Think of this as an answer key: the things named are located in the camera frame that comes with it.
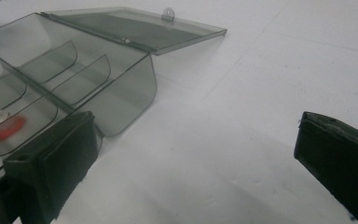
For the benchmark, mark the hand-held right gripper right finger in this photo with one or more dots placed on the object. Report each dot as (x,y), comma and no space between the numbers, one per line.
(341,161)

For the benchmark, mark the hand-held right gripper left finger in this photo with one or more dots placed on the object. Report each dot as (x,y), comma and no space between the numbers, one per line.
(59,155)

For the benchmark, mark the small red white object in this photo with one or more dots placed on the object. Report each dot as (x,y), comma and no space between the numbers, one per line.
(7,127)

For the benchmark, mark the clear grey compartment box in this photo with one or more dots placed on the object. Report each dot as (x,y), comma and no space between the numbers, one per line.
(121,87)

